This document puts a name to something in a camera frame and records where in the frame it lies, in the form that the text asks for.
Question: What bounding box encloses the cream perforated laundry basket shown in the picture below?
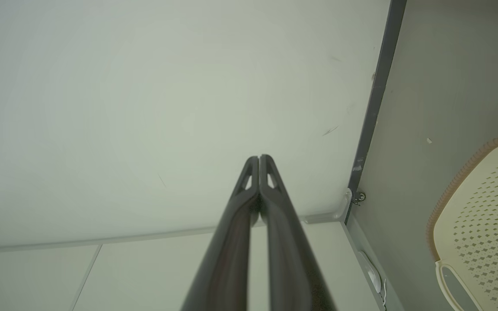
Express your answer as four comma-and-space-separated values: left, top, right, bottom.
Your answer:
425, 133, 498, 311

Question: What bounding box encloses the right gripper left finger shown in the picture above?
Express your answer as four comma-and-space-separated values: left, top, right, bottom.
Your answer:
181, 155, 260, 311

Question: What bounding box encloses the black baseboard strip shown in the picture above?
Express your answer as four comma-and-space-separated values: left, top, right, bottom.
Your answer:
345, 0, 408, 223

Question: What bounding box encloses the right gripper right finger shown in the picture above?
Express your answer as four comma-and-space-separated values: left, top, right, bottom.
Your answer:
259, 154, 336, 311

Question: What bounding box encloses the small white plastic piece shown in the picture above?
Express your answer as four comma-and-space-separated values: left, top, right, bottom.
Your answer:
358, 251, 389, 311

